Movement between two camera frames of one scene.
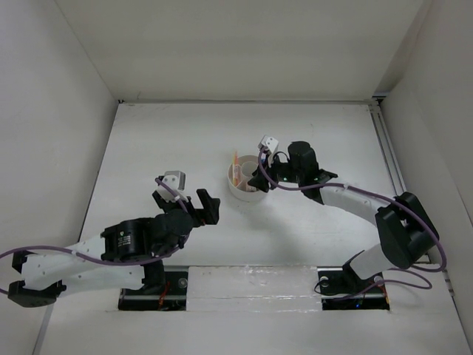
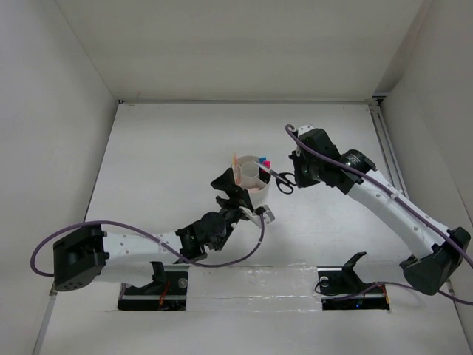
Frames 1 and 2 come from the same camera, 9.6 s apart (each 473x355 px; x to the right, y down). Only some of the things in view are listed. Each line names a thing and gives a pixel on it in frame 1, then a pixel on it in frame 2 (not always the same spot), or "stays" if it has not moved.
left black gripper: x=209 y=214 to x=238 y=198
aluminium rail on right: x=388 y=150 stays
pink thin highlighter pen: x=236 y=168 stays
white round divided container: x=244 y=191 stays
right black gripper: x=259 y=180 to x=301 y=180
